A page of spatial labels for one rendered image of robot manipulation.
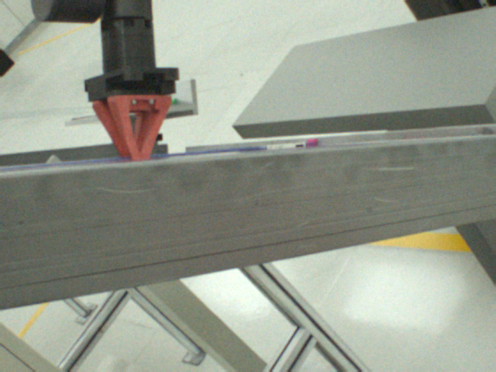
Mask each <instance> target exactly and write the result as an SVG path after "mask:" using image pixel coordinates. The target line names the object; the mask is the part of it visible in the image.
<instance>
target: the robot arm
mask: <svg viewBox="0 0 496 372"><path fill-rule="evenodd" d="M30 3H31V7H32V13H33V14H34V16H35V18H36V20H37V21H41V22H53V23H75V24H87V25H88V24H94V23H96V22H97V21H98V20H99V19H100V36H101V47H102V71H103V74H100V75H98V76H95V77H92V78H89V79H87V80H84V86H85V90H84V92H88V100H89V103H92V109H93V111H94V112H95V113H96V116H97V117H98V119H99V120H100V121H101V123H102V126H103V127H104V128H105V130H106V132H107V133H108V135H109V137H110V138H111V139H112V142H113V144H114V145H115V148H116V150H117V152H118V153H119V154H120V157H121V158H125V157H130V159H148V158H149V157H150V155H151V152H152V149H153V146H154V144H155V142H156V139H157V134H158V132H159V130H160V128H161V126H162V123H163V122H164V120H165V118H166V116H167V111H168V109H169V107H170V105H171V104H172V96H169V95H173V94H176V93H177V92H176V81H179V80H180V79H179V67H157V66H156V59H155V52H156V48H155V37H154V26H153V16H152V13H153V5H152V0H30ZM129 113H133V114H134V115H135V116H136V127H135V136H134V135H133V132H132V125H131V121H130V118H129Z"/></svg>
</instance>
